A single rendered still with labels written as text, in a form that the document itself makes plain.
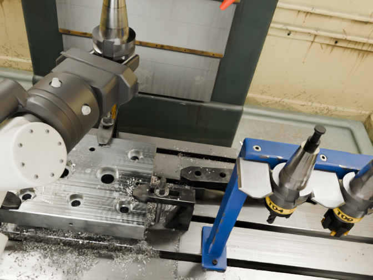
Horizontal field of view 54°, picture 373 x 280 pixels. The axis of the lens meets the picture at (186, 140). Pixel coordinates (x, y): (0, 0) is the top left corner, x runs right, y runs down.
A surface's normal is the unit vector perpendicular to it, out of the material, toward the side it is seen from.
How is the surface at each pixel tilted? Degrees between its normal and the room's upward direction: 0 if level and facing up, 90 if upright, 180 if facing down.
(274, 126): 0
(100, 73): 1
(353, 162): 0
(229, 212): 90
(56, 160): 53
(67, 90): 21
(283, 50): 90
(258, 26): 90
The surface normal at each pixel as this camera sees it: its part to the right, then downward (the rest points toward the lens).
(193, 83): -0.04, 0.70
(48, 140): 0.83, -0.14
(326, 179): 0.15, -0.70
